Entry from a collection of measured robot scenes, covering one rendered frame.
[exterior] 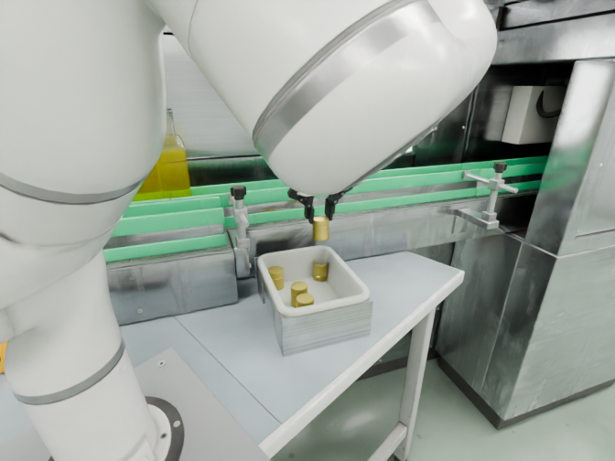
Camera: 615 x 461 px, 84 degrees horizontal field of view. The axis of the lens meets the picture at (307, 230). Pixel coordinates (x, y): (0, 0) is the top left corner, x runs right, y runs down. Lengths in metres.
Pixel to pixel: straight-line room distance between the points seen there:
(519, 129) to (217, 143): 0.97
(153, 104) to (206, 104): 0.74
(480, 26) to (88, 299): 0.34
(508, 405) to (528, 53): 1.11
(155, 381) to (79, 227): 0.41
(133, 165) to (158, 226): 0.52
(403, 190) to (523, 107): 0.56
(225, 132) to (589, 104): 0.88
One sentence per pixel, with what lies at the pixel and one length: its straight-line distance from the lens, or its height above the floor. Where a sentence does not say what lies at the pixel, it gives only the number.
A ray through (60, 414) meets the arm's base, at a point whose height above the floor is 0.92.
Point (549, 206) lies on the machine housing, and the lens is 1.15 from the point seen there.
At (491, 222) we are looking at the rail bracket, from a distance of 0.99.
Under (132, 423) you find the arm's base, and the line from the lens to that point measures 0.46.
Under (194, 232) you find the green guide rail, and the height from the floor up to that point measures 0.92.
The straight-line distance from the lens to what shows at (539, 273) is 1.21.
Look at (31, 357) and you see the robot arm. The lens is 0.38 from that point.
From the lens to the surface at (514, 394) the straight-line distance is 1.45.
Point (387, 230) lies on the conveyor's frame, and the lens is 0.94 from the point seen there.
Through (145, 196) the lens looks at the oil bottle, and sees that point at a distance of 0.79.
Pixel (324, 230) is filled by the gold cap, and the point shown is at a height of 0.91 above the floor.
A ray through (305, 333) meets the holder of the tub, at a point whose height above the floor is 0.79.
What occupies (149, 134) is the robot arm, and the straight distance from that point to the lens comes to 0.17.
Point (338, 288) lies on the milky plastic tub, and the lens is 0.74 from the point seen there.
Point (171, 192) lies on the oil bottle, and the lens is 0.78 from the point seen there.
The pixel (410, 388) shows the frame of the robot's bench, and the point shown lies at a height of 0.36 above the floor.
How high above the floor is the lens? 1.19
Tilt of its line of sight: 24 degrees down
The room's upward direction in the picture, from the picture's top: straight up
